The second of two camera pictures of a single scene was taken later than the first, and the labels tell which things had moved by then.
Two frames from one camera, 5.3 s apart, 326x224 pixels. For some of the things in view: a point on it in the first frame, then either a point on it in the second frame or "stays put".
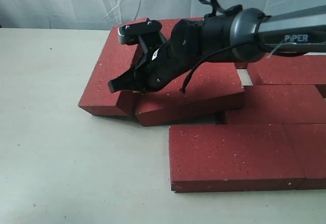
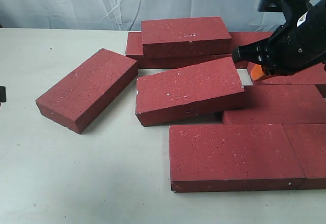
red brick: (213, 89) stays put
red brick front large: (210, 158) stays put
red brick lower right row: (279, 105) stays put
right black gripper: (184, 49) to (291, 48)
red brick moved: (114, 59) to (76, 101)
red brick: (288, 70) stays put
